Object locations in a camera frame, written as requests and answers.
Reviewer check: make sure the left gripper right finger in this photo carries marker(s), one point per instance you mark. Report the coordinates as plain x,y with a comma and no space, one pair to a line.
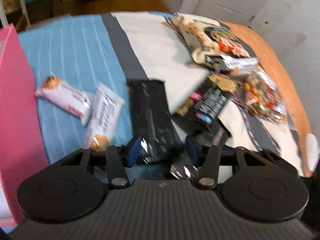
207,157

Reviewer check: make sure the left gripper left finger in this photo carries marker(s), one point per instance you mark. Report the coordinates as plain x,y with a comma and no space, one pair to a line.
119,157

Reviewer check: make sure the black snack bar wrapper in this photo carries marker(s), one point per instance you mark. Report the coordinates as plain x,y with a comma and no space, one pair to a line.
151,121

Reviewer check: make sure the white snack bar packet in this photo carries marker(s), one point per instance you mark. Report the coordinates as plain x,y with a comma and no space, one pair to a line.
106,109
69,98

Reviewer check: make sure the instant noodle packet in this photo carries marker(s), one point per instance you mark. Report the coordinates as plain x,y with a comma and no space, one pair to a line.
216,47

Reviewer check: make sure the black cookie snack bag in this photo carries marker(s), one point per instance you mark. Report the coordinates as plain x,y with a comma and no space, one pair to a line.
198,114

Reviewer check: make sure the mixed nuts clear bag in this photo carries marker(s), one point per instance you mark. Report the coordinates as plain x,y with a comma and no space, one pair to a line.
258,93

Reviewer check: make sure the pink storage box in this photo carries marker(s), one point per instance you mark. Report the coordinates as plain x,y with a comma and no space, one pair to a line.
22,148

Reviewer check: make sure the striped colourful bed sheet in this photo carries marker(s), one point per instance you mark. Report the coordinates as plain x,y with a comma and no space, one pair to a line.
111,48

